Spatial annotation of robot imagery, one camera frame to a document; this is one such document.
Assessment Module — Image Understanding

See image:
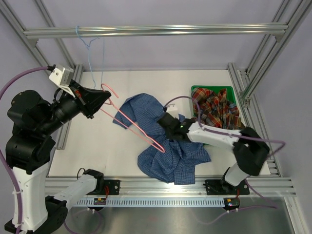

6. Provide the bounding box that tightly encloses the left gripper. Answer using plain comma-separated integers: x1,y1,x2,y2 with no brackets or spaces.
38,78,112,135

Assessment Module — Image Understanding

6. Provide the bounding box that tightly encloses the pink wire hanger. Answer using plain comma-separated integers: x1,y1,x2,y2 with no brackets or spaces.
99,83,166,154

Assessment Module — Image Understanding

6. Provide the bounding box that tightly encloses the blue checked shirt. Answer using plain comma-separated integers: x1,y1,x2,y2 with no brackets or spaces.
113,93,211,185

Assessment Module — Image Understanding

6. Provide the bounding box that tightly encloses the brown red plaid shirt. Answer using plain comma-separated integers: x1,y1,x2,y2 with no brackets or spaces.
191,87,246,130

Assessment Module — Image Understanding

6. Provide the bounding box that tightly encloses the light blue wire hanger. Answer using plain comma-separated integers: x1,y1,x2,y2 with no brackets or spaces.
75,25,105,89

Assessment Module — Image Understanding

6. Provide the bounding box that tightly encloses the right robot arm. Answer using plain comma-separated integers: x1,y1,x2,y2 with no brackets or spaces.
157,112,270,195

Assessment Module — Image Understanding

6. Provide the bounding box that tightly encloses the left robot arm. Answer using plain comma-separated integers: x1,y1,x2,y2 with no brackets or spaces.
4,81,111,234

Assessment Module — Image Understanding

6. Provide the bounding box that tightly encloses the green plastic tray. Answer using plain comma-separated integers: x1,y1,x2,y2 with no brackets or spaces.
190,84,238,147

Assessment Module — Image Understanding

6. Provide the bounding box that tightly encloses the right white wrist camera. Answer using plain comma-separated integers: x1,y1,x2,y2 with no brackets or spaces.
164,103,179,119

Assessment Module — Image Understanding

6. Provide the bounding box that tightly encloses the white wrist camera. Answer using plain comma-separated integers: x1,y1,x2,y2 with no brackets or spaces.
49,64,75,97
164,103,179,119

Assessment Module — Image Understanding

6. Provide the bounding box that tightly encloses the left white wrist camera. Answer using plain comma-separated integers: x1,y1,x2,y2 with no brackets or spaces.
49,64,75,97

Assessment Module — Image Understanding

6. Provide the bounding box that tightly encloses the front aluminium rail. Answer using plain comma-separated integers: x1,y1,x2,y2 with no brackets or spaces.
45,177,297,197

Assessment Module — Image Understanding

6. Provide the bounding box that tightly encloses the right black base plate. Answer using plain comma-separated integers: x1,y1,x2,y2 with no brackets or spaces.
204,179,250,195

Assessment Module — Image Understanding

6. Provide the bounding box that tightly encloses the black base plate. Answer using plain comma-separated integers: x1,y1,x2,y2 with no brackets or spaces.
103,179,120,195
204,179,250,195

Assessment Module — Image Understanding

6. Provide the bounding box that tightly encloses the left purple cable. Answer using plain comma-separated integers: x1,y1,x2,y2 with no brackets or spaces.
0,67,104,234

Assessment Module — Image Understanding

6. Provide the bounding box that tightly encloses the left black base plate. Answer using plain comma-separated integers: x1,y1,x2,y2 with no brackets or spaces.
103,179,120,195

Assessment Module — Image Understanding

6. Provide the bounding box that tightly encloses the white slotted cable duct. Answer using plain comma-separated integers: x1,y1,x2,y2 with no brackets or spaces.
74,197,225,208

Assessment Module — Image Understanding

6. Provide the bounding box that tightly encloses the aluminium frame top rail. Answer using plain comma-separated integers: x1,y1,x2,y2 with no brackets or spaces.
23,22,288,39

